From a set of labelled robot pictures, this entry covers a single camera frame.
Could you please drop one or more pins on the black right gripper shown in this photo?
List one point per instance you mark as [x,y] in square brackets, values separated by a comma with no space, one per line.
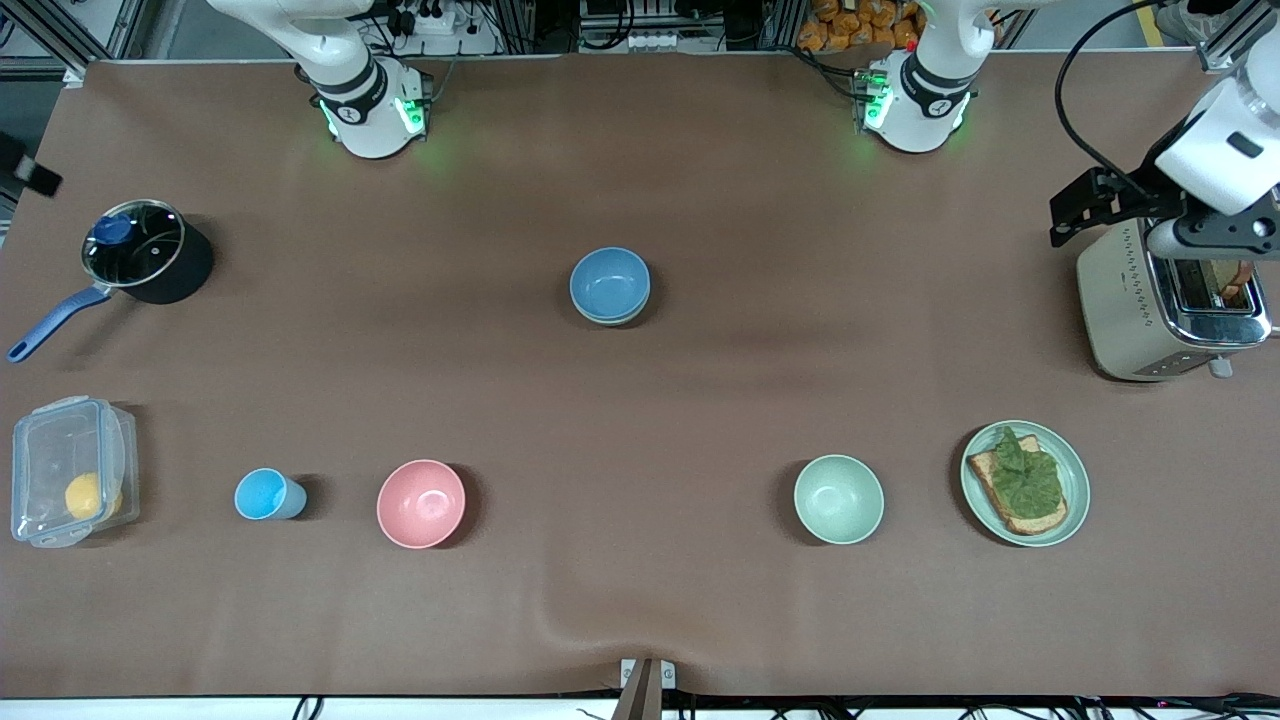
[28,172]

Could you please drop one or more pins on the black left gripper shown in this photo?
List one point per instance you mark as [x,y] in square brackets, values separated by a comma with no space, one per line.
[1137,197]

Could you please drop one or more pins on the blue bowl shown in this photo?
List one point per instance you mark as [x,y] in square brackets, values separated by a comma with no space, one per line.
[609,280]

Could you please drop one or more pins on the green bowl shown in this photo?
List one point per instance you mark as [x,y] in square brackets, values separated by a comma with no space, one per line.
[610,321]
[838,499]

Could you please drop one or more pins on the pink bowl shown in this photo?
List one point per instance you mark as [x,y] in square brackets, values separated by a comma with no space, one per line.
[421,503]

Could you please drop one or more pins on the beige metal toaster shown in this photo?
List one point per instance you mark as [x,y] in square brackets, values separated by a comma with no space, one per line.
[1125,300]

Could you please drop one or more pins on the glass lid with blue knob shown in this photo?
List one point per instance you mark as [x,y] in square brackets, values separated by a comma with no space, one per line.
[135,250]

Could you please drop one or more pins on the brown toast slice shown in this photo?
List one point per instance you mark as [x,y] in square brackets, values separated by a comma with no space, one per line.
[1232,285]

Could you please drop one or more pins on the clear plastic lidded container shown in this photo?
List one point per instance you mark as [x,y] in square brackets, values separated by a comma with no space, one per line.
[45,450]

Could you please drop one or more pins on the green lettuce leaf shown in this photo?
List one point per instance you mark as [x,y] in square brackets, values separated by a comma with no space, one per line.
[1030,475]

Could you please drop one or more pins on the green plate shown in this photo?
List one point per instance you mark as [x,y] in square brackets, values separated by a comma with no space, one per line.
[1076,490]

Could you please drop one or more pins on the bread slice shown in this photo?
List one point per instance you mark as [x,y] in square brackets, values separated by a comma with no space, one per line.
[988,475]

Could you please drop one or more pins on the orange snack bags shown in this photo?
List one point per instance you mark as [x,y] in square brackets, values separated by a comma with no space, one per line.
[850,25]

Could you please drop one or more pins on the yellow round fruit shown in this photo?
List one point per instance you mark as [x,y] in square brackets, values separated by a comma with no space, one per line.
[90,496]

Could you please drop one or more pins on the blue cup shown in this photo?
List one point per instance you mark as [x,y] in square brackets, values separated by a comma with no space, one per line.
[262,494]

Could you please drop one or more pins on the white power strip with plugs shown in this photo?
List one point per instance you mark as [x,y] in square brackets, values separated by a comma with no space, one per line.
[440,40]

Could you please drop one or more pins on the white narrow power strip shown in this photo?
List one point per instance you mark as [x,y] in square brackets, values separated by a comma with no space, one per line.
[660,42]

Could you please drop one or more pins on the brown table cover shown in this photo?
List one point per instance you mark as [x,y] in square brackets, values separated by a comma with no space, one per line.
[640,450]

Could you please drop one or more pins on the aluminium frame profile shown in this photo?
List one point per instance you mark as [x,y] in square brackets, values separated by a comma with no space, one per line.
[1235,45]
[60,30]

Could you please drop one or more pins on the grey metal table bracket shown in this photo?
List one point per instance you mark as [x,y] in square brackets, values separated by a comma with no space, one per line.
[647,682]

